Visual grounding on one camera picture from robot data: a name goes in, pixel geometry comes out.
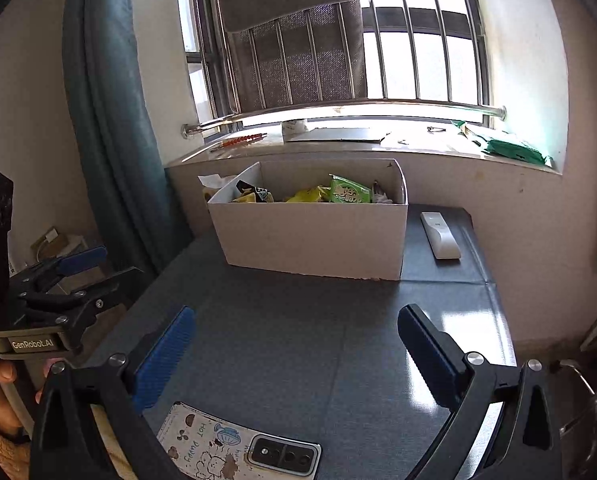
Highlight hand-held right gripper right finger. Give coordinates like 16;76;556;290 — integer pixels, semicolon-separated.
397;304;564;480

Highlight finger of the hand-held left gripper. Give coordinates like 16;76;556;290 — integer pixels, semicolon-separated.
18;266;145;352
9;245;109;306

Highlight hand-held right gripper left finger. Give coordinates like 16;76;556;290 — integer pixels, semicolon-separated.
28;304;199;480

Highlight white cardboard box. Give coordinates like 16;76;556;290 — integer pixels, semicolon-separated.
206;158;409;282

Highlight green snack packet yellow lettering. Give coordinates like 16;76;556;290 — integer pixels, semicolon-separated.
329;174;372;205

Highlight person's left forearm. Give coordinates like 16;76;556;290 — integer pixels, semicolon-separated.
0;404;33;480

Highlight brown cardboard carton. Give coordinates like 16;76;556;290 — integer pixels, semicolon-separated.
31;227;92;267

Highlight phone with cartoon case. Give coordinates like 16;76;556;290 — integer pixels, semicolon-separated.
156;401;323;480

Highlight white remote control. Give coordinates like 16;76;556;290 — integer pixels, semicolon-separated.
421;211;462;260

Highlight crumpled white tissue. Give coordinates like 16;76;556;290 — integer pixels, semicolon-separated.
198;174;236;201

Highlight blue curtain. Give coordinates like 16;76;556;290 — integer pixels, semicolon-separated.
63;0;194;273

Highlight white illustrated snack bag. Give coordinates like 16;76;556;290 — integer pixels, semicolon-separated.
371;180;394;205

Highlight dark patterned snack packet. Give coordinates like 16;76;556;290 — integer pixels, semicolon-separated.
231;180;274;204

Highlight green plastic bag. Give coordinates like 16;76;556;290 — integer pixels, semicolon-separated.
451;120;554;167

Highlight flat cardboard sheet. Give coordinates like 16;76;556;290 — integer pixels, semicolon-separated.
284;127;392;144

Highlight steel window guard bars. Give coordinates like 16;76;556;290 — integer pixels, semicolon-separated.
156;0;507;139

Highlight grey hanging cloth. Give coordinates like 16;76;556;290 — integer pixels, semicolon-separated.
211;0;379;111

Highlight metal chair frame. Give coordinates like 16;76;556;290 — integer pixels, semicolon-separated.
553;357;597;441

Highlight strip of orange wall plugs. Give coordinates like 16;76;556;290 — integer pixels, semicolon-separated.
223;132;268;149

